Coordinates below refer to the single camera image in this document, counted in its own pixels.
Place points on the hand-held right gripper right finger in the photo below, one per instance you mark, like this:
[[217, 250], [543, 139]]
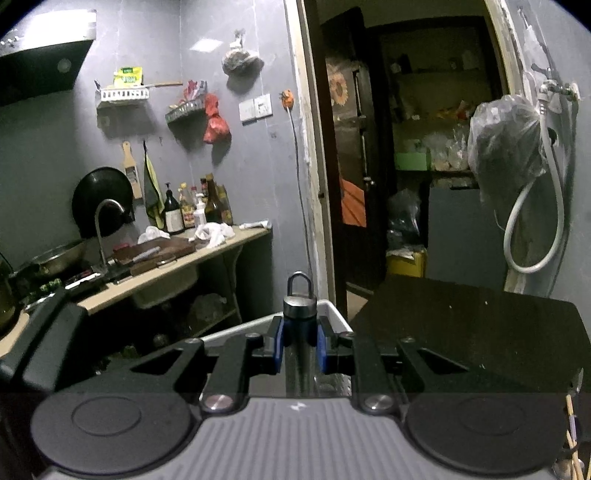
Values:
[[322, 346]]

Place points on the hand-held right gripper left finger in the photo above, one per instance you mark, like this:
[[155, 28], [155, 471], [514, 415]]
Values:
[[278, 344]]

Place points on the white perforated plastic basket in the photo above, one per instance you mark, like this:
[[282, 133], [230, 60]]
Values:
[[334, 316]]

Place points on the metal bowl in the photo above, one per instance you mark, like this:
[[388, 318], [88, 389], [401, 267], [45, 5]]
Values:
[[55, 263]]

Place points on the curved sink faucet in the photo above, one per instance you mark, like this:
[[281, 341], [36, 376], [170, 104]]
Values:
[[98, 240]]

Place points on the wooden kitchen counter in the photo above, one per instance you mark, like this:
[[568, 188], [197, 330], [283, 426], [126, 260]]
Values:
[[207, 256]]

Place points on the yellow bin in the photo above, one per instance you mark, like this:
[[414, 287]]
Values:
[[408, 265]]

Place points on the dark wooden door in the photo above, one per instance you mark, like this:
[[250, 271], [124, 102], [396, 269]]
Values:
[[376, 240]]

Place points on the white tube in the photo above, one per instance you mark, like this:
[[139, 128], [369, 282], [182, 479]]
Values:
[[254, 225]]

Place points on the white cloth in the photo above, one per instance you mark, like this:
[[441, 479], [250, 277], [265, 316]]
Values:
[[152, 235], [214, 233]]

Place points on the kitchen knife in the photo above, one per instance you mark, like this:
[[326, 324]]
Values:
[[147, 254]]

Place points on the dark wooden cutting board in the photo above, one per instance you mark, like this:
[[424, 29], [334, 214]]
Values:
[[175, 247]]

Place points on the sunflower door poster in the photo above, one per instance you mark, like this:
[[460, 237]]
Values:
[[353, 203]]

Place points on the olive glass bottle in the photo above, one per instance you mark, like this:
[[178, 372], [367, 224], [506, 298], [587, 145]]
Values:
[[226, 206]]

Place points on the white plastic bottle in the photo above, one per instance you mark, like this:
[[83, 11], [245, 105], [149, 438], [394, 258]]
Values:
[[199, 216]]

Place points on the black plastic bag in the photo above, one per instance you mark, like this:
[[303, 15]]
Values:
[[404, 217]]

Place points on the black wok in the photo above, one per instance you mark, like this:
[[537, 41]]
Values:
[[101, 189]]

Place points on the dark bottle with white label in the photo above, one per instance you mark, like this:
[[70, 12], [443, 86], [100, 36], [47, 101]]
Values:
[[173, 214]]

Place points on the green hanging cloth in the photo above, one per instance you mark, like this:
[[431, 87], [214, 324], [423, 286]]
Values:
[[152, 194]]

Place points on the grey cabinet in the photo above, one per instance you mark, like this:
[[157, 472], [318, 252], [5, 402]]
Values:
[[461, 230]]

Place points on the green box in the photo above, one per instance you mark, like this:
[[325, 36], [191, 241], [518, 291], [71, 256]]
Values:
[[411, 160]]

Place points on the red plastic bag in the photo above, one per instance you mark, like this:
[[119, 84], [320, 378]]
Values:
[[216, 124]]

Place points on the clear food bags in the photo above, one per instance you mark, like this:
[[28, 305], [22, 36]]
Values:
[[445, 150]]

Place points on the metal corner rack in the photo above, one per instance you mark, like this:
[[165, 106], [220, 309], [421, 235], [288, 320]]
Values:
[[184, 112]]

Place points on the red packets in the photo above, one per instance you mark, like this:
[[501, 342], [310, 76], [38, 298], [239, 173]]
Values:
[[194, 90]]

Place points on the black range hood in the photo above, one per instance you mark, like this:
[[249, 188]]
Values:
[[37, 69]]

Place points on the clear bag with dark contents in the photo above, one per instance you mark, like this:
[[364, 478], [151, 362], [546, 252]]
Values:
[[503, 147]]

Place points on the yellow-green packet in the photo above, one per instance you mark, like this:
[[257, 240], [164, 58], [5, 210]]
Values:
[[128, 77]]

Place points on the small hanging bag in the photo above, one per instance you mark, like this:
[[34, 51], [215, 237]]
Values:
[[238, 62]]

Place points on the dark shelf unit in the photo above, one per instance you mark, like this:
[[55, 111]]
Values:
[[438, 71]]

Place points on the white plastic bag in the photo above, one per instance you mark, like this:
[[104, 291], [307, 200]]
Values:
[[533, 41]]

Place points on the white door frame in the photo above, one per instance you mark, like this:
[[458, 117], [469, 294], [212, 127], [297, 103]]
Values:
[[308, 138]]

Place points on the white wall switch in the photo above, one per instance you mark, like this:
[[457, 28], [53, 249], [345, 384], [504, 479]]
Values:
[[247, 110]]

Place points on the white wall socket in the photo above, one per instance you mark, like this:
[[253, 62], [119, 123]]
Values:
[[263, 106]]

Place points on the orange wall hook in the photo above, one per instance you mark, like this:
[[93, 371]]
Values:
[[286, 98]]

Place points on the white wall rack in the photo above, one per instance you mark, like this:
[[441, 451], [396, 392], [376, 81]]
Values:
[[122, 95]]

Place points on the wall faucet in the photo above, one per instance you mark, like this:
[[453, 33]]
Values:
[[551, 87]]

